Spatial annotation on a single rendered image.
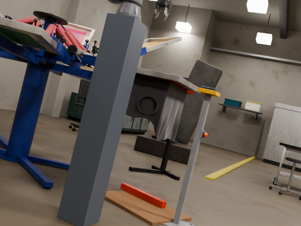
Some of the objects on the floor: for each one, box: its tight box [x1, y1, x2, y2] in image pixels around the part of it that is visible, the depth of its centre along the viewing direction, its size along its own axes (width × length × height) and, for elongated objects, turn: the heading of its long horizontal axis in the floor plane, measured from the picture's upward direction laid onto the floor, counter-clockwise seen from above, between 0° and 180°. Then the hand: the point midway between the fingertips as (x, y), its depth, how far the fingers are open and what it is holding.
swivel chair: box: [69, 79, 90, 131], centre depth 649 cm, size 63×62×98 cm
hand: (160, 19), depth 239 cm, fingers open, 5 cm apart
